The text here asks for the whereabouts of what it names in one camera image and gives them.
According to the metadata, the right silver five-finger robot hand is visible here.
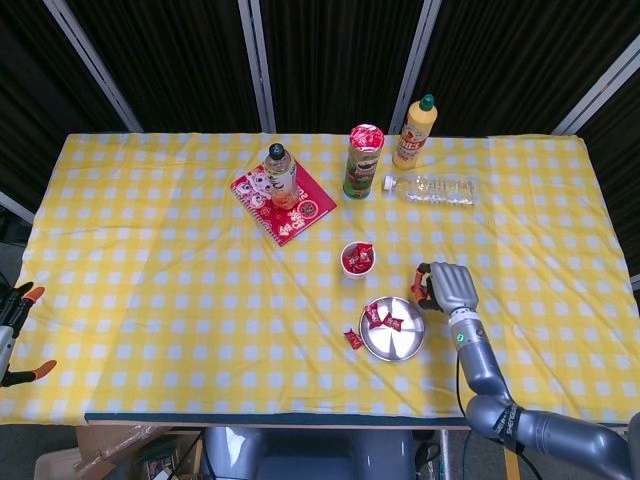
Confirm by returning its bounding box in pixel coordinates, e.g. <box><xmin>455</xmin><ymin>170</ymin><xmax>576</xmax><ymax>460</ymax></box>
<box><xmin>408</xmin><ymin>260</ymin><xmax>480</xmax><ymax>316</ymax></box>

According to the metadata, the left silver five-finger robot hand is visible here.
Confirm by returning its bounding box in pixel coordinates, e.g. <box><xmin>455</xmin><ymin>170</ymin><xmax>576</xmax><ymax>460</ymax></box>
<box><xmin>0</xmin><ymin>281</ymin><xmax>57</xmax><ymax>390</ymax></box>

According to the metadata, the round steel plate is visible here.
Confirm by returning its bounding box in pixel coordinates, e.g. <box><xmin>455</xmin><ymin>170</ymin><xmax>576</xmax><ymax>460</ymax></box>
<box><xmin>358</xmin><ymin>295</ymin><xmax>427</xmax><ymax>361</ymax></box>

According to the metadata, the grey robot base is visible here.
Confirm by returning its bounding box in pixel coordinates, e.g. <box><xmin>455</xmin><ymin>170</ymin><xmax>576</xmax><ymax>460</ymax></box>
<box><xmin>201</xmin><ymin>426</ymin><xmax>417</xmax><ymax>480</ymax></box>

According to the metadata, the white paper cup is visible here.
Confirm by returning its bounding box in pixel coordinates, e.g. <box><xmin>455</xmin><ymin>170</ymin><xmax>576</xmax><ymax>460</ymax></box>
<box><xmin>340</xmin><ymin>240</ymin><xmax>379</xmax><ymax>280</ymax></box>

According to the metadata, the clear empty water bottle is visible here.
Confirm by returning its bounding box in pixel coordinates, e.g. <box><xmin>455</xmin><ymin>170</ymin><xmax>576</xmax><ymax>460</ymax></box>
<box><xmin>382</xmin><ymin>172</ymin><xmax>482</xmax><ymax>207</ymax></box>

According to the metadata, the yellow white checkered tablecloth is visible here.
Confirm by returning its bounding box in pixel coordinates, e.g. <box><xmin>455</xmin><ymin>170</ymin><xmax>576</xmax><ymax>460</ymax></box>
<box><xmin>0</xmin><ymin>130</ymin><xmax>640</xmax><ymax>426</ymax></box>

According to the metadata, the green Pringles can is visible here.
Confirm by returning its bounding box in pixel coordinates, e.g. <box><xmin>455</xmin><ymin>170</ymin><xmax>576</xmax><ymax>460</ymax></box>
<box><xmin>342</xmin><ymin>123</ymin><xmax>386</xmax><ymax>200</ymax></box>

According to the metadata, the yellow squeeze bottle green cap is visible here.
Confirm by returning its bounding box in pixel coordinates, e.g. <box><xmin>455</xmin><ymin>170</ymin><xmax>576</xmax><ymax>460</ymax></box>
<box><xmin>392</xmin><ymin>93</ymin><xmax>439</xmax><ymax>171</ymax></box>

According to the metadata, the brown cardboard box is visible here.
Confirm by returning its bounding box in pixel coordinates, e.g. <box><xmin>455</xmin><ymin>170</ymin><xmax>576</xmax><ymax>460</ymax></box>
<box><xmin>33</xmin><ymin>424</ymin><xmax>201</xmax><ymax>480</ymax></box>

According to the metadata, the red spiral notebook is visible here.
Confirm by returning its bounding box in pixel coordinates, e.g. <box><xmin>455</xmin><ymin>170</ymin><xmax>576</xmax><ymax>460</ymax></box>
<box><xmin>229</xmin><ymin>160</ymin><xmax>339</xmax><ymax>248</ymax></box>

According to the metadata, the metal table leg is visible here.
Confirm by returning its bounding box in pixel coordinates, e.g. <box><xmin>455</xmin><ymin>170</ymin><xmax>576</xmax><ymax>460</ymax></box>
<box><xmin>438</xmin><ymin>428</ymin><xmax>455</xmax><ymax>480</ymax></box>

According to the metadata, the orange drink plastic bottle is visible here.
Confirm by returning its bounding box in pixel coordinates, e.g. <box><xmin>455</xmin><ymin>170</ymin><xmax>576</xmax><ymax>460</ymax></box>
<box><xmin>263</xmin><ymin>142</ymin><xmax>300</xmax><ymax>210</ymax></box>

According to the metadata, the wooden table with dark edge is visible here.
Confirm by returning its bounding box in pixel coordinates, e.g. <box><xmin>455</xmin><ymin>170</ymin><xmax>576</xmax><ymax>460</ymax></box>
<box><xmin>84</xmin><ymin>412</ymin><xmax>631</xmax><ymax>435</ymax></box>

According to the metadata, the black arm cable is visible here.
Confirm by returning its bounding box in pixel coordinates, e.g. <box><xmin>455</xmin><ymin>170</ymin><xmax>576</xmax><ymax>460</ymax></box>
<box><xmin>453</xmin><ymin>344</ymin><xmax>544</xmax><ymax>480</ymax></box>

